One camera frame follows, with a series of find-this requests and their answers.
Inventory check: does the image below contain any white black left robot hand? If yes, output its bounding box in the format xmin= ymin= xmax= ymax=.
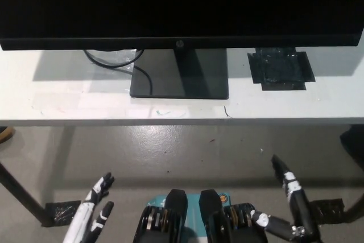
xmin=64 ymin=172 xmax=115 ymax=243

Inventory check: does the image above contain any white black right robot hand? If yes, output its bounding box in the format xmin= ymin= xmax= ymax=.
xmin=250 ymin=154 xmax=318 ymax=243

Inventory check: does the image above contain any black HP monitor screen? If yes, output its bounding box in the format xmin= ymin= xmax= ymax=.
xmin=0 ymin=0 xmax=364 ymax=52

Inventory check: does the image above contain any black glossy monitor stand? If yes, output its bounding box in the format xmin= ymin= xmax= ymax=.
xmin=130 ymin=47 xmax=230 ymax=100

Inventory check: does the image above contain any black tape patch on floor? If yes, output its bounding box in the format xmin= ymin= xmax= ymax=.
xmin=308 ymin=198 xmax=346 ymax=225
xmin=42 ymin=200 xmax=82 ymax=226

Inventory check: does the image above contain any black metal table leg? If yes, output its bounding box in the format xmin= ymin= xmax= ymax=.
xmin=0 ymin=162 xmax=48 ymax=226
xmin=342 ymin=186 xmax=364 ymax=223

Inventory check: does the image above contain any black bulky object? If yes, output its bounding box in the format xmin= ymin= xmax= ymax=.
xmin=340 ymin=125 xmax=364 ymax=170

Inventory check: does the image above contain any brown round object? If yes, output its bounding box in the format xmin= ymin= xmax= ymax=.
xmin=0 ymin=125 xmax=15 ymax=144

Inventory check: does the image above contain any black tape patch on table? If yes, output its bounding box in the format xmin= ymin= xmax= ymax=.
xmin=246 ymin=46 xmax=316 ymax=92

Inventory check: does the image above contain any black cable over stand base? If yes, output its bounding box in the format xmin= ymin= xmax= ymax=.
xmin=133 ymin=65 xmax=154 ymax=97

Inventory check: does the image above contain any black looped cable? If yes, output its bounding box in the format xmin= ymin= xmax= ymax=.
xmin=83 ymin=49 xmax=144 ymax=70

